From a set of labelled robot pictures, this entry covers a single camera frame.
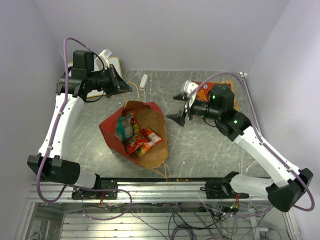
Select loose cables under frame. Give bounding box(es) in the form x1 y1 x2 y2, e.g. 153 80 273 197
82 202 278 240

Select gold foil snack packet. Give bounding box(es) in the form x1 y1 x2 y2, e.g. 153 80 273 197
219 79 242 112

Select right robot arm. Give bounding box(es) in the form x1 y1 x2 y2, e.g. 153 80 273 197
167 81 313 212

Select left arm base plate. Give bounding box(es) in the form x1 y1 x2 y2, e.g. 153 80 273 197
71 179 118 200

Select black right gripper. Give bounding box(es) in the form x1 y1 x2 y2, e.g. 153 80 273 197
165 93 221 126

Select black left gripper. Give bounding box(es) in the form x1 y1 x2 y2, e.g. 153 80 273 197
88 64 133 96

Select aluminium rail frame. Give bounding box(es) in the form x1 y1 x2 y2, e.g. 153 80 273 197
14 72 301 240

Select red Doritos bag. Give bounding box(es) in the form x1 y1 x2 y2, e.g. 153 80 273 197
193 81 235 103

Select red paper bag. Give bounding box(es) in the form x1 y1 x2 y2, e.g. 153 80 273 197
99 94 169 180

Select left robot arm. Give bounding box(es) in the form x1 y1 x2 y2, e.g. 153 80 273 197
27 49 132 203

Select small whiteboard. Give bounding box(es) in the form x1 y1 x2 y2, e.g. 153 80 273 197
66 56 123 99

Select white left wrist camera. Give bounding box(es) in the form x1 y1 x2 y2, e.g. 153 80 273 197
98 48 112 70

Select red rice cracker mix bag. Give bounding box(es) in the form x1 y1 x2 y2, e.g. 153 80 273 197
124 128 149 155

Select teal snack packet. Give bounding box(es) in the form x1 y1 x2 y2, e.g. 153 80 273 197
115 113 134 143

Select white marker eraser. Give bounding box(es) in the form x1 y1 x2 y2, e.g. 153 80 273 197
139 74 149 91

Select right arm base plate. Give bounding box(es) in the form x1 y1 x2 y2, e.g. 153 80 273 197
200 181 249 200

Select colourful striped snack packet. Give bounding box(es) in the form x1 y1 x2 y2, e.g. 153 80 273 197
134 127 163 157

